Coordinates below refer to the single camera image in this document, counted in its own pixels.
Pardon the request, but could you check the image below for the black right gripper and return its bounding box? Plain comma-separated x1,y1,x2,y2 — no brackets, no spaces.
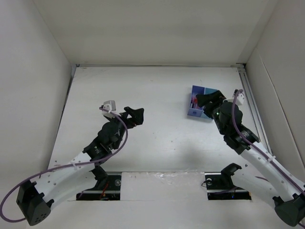
196,90,227,135

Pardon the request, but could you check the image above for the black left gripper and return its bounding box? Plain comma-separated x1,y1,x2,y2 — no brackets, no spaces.
107,107,143,150

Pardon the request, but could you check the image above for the red gel pen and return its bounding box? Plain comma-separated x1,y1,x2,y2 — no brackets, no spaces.
193,94,200,109

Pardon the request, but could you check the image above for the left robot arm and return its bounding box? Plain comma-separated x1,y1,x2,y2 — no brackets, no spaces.
16,104,144,226

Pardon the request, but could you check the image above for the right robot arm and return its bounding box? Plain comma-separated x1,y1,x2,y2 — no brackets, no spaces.
196,89,305,227

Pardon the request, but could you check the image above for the light blue container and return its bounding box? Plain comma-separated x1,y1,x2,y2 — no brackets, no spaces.
203,90,220,119

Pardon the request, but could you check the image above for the dark blue container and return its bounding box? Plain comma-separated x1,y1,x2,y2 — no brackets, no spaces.
187,85,205,118

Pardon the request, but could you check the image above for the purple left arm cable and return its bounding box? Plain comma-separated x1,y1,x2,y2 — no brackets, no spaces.
0,107,131,223

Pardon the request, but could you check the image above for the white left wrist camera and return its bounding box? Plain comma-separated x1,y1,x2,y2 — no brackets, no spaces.
100,100,118,118

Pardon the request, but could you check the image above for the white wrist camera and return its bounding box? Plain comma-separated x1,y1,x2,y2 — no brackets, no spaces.
227,93,245,106
100,100,118,118

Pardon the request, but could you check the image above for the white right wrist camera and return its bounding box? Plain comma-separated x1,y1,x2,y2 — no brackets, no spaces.
227,93,245,106

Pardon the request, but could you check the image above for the aluminium side rail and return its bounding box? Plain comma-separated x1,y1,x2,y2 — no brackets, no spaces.
237,64,273,155

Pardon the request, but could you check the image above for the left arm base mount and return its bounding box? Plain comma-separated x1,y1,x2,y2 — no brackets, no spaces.
76,166,122,201

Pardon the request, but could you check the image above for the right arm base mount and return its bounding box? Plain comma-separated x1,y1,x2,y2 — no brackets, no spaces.
201,163,252,200

